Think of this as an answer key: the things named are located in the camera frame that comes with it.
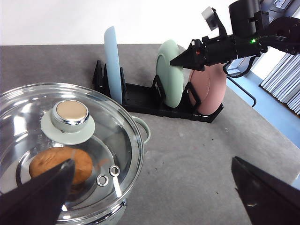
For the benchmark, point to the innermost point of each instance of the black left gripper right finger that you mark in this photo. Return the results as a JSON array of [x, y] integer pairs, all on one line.
[[270, 200]]

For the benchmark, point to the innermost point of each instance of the brown potato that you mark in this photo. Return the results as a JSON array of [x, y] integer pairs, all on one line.
[[46, 161]]

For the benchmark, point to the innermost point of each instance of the black dish rack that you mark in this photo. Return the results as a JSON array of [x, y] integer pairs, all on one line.
[[145, 97]]

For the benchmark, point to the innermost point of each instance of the green plate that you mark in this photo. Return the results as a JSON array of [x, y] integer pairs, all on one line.
[[171, 77]]

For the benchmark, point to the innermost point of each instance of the glass pot lid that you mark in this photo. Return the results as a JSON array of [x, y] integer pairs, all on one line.
[[44, 125]]

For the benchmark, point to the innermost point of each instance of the green electric steamer pot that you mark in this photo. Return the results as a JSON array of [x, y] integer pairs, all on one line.
[[112, 216]]

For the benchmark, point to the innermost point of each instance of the blue plate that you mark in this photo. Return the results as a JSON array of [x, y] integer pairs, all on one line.
[[112, 64]]

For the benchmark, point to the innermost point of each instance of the pink plate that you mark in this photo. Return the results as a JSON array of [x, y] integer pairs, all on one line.
[[210, 86]]

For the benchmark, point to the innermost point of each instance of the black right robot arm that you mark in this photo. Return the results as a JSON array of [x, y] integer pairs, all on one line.
[[255, 29]]

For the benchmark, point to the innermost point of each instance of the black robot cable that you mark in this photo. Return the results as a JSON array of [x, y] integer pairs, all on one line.
[[233, 76]]

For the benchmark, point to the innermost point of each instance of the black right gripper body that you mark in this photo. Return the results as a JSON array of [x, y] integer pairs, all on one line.
[[221, 49]]

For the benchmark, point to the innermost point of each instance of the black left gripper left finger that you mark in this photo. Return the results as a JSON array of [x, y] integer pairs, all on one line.
[[39, 202]]

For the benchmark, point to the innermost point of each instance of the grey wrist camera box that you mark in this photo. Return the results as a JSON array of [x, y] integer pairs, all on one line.
[[211, 18]]

